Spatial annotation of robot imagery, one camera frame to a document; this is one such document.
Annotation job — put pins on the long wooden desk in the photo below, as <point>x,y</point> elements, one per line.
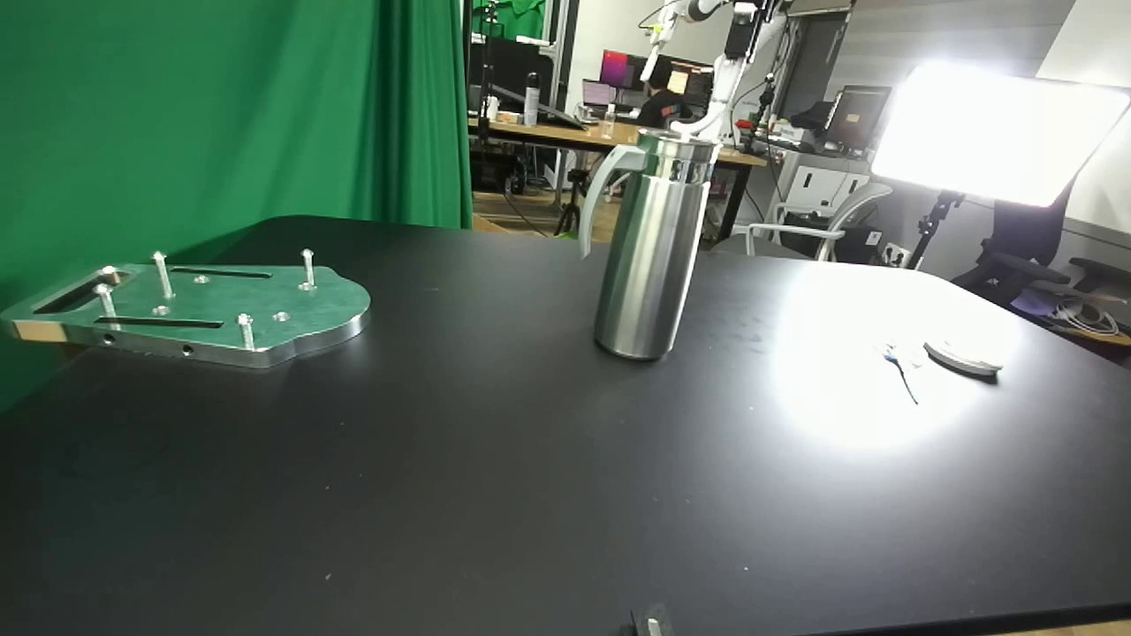
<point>568,132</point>

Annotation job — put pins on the bright softbox light panel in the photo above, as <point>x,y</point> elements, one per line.
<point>993,132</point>

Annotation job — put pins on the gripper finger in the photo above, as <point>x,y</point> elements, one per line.
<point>742,26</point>

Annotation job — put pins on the small green backdrop cloth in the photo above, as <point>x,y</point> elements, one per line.
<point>510,17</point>

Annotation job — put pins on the monitor with colourful screen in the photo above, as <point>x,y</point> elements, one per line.
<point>619,68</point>

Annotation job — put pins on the metal mounting plate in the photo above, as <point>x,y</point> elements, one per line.
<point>213,313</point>

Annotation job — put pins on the large green curtain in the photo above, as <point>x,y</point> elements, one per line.
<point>234,117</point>

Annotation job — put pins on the black rolling office chair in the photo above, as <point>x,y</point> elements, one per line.
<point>1021,244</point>

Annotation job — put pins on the silver bolt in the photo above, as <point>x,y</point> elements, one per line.
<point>108,298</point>
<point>165,275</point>
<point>307,271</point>
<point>244,330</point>

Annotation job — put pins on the grey mesh office chair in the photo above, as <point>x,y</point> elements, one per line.
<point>808,232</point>

